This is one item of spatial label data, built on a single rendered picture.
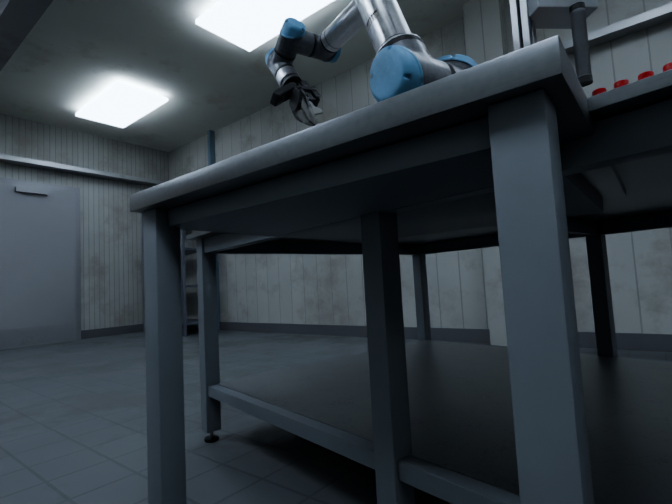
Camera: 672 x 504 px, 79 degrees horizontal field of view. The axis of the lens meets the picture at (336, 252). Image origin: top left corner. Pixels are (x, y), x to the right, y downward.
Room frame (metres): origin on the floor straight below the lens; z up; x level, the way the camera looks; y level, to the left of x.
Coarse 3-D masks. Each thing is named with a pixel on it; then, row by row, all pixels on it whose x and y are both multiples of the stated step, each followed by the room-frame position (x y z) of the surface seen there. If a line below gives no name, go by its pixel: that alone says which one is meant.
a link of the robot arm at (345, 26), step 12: (396, 0) 1.08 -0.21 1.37; (348, 12) 1.17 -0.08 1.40; (336, 24) 1.22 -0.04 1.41; (348, 24) 1.19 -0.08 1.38; (360, 24) 1.18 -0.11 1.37; (324, 36) 1.29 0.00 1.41; (336, 36) 1.25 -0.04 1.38; (348, 36) 1.24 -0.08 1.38; (324, 48) 1.32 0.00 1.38; (336, 48) 1.31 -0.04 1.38; (324, 60) 1.38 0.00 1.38; (336, 60) 1.39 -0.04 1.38
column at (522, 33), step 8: (512, 0) 1.08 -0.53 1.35; (520, 0) 1.06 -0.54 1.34; (512, 8) 1.08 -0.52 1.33; (520, 8) 1.06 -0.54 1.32; (512, 16) 1.08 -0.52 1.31; (520, 16) 1.07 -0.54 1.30; (528, 16) 1.05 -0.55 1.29; (512, 24) 1.08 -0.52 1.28; (520, 24) 1.07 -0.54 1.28; (528, 24) 1.05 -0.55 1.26; (512, 32) 1.08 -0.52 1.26; (520, 32) 1.08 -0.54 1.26; (528, 32) 1.05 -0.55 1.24; (520, 40) 1.07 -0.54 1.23; (528, 40) 1.05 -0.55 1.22; (536, 40) 1.08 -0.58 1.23; (520, 48) 1.07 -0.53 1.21
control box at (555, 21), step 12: (528, 0) 1.05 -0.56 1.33; (540, 0) 1.01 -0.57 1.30; (552, 0) 1.02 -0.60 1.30; (564, 0) 1.02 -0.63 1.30; (576, 0) 1.02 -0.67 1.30; (588, 0) 1.03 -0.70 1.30; (540, 12) 1.04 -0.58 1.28; (552, 12) 1.04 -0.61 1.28; (564, 12) 1.04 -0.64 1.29; (588, 12) 1.05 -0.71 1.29; (540, 24) 1.09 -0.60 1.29; (552, 24) 1.09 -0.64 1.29; (564, 24) 1.09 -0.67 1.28
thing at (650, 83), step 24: (600, 96) 0.52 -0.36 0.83; (624, 96) 0.50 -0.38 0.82; (648, 96) 0.50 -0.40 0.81; (624, 168) 0.86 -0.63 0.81; (648, 168) 0.87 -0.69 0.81; (648, 192) 1.16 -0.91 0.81; (576, 216) 1.60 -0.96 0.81; (600, 216) 1.64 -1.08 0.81; (624, 216) 1.69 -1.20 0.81; (288, 240) 1.91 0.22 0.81; (312, 240) 1.97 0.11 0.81; (408, 240) 2.23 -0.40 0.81; (432, 240) 2.31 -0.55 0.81
